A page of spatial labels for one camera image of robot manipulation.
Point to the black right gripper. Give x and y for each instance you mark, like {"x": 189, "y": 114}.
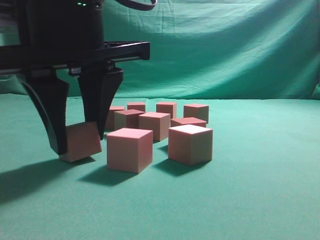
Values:
{"x": 64, "y": 34}

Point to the pink cube carried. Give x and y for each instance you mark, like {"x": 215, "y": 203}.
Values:
{"x": 128, "y": 118}
{"x": 140, "y": 106}
{"x": 110, "y": 121}
{"x": 83, "y": 140}

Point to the pink cube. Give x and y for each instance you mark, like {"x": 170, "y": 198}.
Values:
{"x": 174, "y": 122}
{"x": 129, "y": 149}

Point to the pink cube placed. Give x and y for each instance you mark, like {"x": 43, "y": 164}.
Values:
{"x": 167, "y": 107}
{"x": 197, "y": 110}
{"x": 158, "y": 122}

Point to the pink cube edge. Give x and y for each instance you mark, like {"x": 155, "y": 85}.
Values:
{"x": 190, "y": 144}

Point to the green cloth backdrop and cover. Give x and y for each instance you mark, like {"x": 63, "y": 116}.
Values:
{"x": 256, "y": 63}

